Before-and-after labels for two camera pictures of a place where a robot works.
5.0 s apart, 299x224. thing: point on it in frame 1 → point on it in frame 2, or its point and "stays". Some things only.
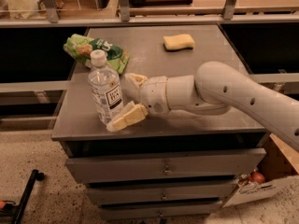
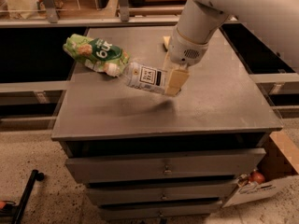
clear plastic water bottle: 105,86 → 140,76
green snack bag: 80,48 stays
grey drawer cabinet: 167,165 stays
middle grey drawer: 206,190 stays
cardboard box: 280,164 stays
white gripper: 153,93 → 185,51
